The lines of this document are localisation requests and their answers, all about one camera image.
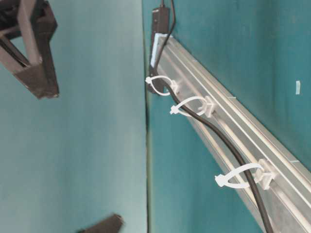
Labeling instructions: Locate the black USB cable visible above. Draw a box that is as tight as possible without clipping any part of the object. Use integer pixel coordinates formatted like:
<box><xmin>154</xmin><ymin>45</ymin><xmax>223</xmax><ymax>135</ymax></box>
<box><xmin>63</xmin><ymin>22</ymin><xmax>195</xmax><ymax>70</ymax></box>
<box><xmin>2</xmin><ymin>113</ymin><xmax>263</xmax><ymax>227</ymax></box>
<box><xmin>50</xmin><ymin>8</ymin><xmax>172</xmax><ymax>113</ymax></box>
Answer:
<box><xmin>155</xmin><ymin>0</ymin><xmax>275</xmax><ymax>233</ymax></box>

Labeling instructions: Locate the black USB hub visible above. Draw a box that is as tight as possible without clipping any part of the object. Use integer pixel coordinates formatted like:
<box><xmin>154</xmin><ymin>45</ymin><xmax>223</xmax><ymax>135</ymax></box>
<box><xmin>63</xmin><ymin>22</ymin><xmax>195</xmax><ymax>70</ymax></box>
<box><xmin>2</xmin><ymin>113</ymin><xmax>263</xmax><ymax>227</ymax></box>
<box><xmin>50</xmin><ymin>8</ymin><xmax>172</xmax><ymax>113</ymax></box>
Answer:
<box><xmin>147</xmin><ymin>0</ymin><xmax>171</xmax><ymax>95</ymax></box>

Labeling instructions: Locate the small tape piece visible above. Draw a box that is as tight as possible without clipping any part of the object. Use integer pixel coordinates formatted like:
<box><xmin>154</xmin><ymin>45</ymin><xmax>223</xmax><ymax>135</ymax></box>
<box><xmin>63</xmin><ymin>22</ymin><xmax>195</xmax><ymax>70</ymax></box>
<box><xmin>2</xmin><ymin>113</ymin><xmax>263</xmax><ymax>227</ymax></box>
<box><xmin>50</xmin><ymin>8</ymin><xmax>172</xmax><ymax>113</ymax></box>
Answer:
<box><xmin>295</xmin><ymin>80</ymin><xmax>301</xmax><ymax>95</ymax></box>

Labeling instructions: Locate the white cable ring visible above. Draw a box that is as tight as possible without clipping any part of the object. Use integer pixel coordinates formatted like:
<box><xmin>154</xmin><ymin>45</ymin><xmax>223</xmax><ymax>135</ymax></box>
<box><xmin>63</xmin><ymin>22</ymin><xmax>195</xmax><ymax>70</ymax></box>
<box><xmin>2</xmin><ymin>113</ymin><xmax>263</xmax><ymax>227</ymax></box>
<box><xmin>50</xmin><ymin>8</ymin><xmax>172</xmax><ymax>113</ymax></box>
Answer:
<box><xmin>169</xmin><ymin>95</ymin><xmax>216</xmax><ymax>119</ymax></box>
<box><xmin>145</xmin><ymin>75</ymin><xmax>182</xmax><ymax>97</ymax></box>
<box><xmin>214</xmin><ymin>159</ymin><xmax>277</xmax><ymax>190</ymax></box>

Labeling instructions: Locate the aluminium rail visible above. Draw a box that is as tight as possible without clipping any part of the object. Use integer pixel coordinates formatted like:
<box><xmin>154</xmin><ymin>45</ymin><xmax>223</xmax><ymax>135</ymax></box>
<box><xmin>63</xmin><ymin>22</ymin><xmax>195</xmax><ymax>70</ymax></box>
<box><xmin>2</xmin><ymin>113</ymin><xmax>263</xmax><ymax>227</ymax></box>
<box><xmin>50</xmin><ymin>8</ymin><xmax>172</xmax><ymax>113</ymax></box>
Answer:
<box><xmin>157</xmin><ymin>38</ymin><xmax>311</xmax><ymax>233</ymax></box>

